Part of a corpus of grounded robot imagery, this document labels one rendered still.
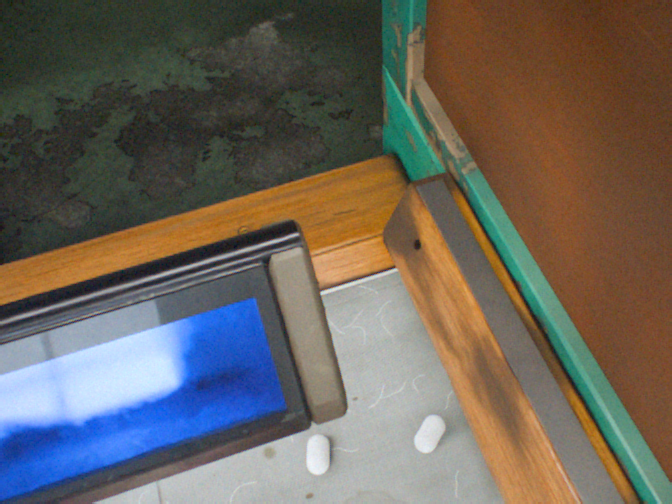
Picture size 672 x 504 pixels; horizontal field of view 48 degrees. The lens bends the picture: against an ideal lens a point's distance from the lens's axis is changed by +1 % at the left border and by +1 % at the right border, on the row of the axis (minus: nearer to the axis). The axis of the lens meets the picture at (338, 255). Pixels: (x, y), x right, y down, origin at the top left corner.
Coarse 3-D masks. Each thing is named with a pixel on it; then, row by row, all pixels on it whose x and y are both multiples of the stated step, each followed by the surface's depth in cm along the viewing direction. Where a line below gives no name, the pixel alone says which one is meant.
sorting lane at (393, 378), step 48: (336, 288) 68; (384, 288) 67; (336, 336) 65; (384, 336) 65; (384, 384) 62; (432, 384) 62; (336, 432) 60; (384, 432) 60; (192, 480) 58; (240, 480) 58; (288, 480) 58; (336, 480) 58; (384, 480) 57; (432, 480) 57; (480, 480) 57
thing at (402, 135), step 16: (384, 80) 71; (384, 96) 73; (400, 96) 68; (384, 112) 75; (400, 112) 69; (384, 128) 76; (400, 128) 70; (416, 128) 65; (384, 144) 78; (400, 144) 73; (416, 144) 67; (400, 160) 74; (416, 160) 68; (432, 160) 64; (416, 176) 70
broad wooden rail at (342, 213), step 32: (384, 160) 73; (256, 192) 72; (288, 192) 71; (320, 192) 71; (352, 192) 71; (384, 192) 71; (160, 224) 70; (192, 224) 70; (224, 224) 70; (256, 224) 69; (320, 224) 69; (352, 224) 69; (384, 224) 69; (32, 256) 69; (64, 256) 68; (96, 256) 68; (128, 256) 68; (160, 256) 68; (320, 256) 67; (352, 256) 68; (384, 256) 68; (0, 288) 67; (32, 288) 67; (320, 288) 68
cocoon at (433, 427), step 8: (432, 416) 59; (424, 424) 58; (432, 424) 58; (440, 424) 58; (424, 432) 58; (432, 432) 58; (440, 432) 58; (416, 440) 58; (424, 440) 57; (432, 440) 57; (424, 448) 57; (432, 448) 58
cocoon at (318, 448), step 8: (312, 440) 58; (320, 440) 58; (328, 440) 58; (312, 448) 57; (320, 448) 57; (328, 448) 58; (312, 456) 57; (320, 456) 57; (328, 456) 58; (312, 464) 57; (320, 464) 57; (328, 464) 57; (312, 472) 57; (320, 472) 57
